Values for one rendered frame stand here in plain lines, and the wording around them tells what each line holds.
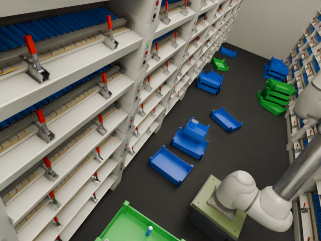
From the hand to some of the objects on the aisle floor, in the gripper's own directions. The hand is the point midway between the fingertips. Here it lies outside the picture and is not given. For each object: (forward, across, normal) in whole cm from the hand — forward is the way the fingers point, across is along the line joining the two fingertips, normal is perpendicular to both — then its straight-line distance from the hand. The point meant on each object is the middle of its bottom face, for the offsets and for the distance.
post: (-121, -147, +35) cm, 194 cm away
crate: (-209, -40, -13) cm, 213 cm away
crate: (-147, -104, +33) cm, 183 cm away
